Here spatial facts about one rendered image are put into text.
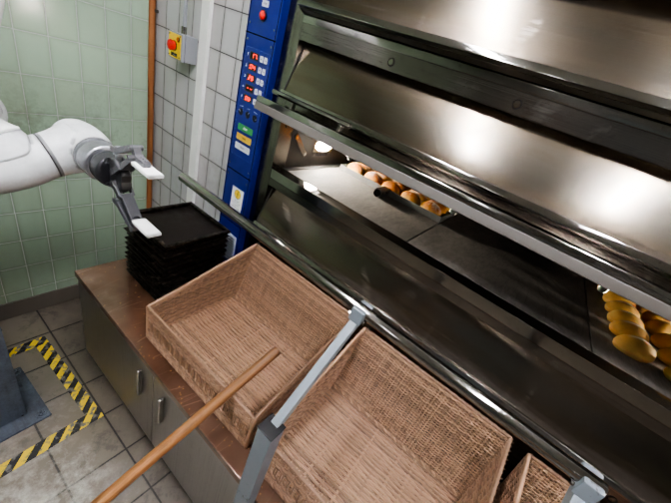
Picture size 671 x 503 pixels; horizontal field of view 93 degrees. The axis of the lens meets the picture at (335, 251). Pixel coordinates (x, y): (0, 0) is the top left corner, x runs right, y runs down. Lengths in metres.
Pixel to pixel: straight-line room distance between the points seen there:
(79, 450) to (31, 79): 1.50
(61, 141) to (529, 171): 1.10
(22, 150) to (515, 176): 1.11
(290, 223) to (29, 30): 1.20
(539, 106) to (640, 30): 0.19
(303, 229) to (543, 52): 0.88
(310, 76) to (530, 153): 0.72
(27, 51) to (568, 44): 1.79
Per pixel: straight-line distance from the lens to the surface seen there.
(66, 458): 1.83
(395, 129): 1.00
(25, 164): 0.97
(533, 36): 0.95
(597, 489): 0.76
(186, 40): 1.67
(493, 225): 0.80
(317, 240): 1.23
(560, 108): 0.92
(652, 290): 0.83
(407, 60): 1.03
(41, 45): 1.86
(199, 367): 1.12
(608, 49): 0.94
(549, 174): 0.92
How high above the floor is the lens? 1.60
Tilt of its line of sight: 29 degrees down
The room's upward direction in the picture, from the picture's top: 20 degrees clockwise
